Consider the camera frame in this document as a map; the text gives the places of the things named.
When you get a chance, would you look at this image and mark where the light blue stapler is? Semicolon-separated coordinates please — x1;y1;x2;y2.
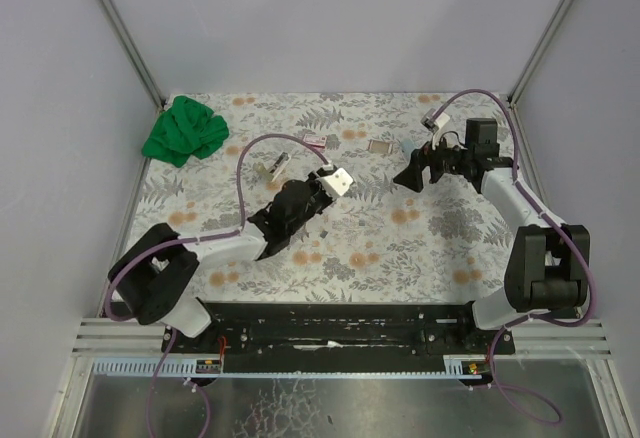
400;140;415;158

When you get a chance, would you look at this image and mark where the olive green stapler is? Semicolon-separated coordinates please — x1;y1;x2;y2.
254;152;291;182

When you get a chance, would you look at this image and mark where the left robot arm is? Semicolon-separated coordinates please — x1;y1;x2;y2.
104;167;353;338

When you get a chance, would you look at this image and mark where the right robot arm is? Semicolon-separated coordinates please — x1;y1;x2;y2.
393;114;590;330

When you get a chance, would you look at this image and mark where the loose staple strip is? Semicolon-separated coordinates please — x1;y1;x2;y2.
368;140;393;155

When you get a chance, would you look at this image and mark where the red staple box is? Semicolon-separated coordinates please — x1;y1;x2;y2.
302;133;328;149

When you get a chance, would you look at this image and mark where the floral table mat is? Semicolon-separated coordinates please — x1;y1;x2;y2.
129;92;513;303

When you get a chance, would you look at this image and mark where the green cloth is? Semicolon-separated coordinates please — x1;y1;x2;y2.
141;95;230;168

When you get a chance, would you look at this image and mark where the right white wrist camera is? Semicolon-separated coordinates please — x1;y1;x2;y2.
421;112;452;149

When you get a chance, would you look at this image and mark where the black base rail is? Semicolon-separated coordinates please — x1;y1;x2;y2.
170;302;515;375

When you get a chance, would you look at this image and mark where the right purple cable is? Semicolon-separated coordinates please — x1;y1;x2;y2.
424;88;601;425

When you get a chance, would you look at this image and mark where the purple cable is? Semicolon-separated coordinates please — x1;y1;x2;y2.
424;88;601;425
103;133;334;438

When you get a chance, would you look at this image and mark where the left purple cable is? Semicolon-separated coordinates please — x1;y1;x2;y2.
103;133;334;438

